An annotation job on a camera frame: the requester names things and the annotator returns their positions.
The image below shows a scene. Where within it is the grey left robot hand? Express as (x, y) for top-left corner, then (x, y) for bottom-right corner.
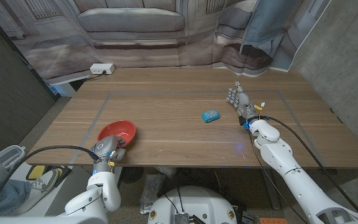
(91, 134), (127, 166)

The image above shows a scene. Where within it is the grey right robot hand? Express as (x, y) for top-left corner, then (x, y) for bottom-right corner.
(225, 81), (260, 122)

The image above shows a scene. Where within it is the red plastic bowl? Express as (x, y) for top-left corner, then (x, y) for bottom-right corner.
(97, 119), (137, 147)

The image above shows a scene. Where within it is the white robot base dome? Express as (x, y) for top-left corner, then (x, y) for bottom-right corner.
(147, 185), (238, 224)

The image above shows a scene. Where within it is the blue phone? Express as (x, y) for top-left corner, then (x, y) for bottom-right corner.
(201, 109), (221, 123)

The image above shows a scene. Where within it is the black round floor object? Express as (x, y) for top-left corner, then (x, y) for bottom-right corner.
(120, 166), (145, 184)

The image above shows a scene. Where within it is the clear plastic bag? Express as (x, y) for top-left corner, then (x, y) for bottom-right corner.
(140, 173), (166, 215)

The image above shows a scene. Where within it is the grey sneaker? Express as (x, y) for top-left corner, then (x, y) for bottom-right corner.
(17, 167), (63, 215)

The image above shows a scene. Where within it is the white power strip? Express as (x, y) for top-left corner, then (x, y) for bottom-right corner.
(89, 63), (116, 75)

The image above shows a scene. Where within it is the white floor platform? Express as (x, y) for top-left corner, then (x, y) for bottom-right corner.
(11, 161), (90, 217)

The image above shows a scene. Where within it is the printed living room backdrop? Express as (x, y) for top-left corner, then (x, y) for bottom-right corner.
(0, 0), (332, 86)

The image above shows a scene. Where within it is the dark grey partition panel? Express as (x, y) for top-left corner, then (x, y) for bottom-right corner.
(0, 2), (60, 159)

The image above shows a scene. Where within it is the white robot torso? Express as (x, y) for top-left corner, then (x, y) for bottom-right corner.
(0, 215), (107, 224)

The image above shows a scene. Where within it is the orange box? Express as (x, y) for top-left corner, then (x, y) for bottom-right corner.
(259, 217), (288, 224)

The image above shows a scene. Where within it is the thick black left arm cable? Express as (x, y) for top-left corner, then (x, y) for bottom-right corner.
(0, 145), (101, 215)

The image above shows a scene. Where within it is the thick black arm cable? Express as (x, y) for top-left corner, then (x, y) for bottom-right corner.
(0, 145), (101, 215)
(259, 115), (358, 216)

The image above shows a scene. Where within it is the black power strip cord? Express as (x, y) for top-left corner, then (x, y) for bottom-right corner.
(85, 70), (107, 82)

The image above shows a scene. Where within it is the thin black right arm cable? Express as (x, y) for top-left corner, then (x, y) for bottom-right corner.
(246, 129), (309, 224)

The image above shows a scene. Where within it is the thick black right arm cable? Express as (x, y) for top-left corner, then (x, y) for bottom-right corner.
(259, 115), (358, 216)

